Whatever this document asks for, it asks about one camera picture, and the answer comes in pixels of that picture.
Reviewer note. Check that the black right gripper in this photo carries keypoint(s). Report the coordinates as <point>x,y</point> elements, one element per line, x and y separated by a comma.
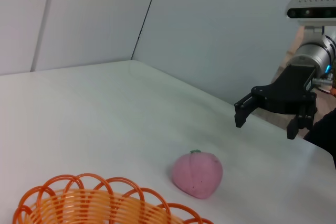
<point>288,90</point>

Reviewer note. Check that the pink plush peach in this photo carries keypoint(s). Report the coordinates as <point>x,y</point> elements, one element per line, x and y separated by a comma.
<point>197,176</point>

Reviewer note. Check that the orange woven plastic basket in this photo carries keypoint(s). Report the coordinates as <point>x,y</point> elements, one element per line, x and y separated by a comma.
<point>86,203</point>

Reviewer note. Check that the large black object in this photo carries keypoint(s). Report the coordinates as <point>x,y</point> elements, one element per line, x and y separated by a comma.
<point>324,134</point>

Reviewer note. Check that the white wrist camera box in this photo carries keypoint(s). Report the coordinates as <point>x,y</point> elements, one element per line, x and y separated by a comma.
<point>311,6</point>

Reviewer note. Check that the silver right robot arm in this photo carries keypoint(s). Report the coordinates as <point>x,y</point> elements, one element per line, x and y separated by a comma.
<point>313,53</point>

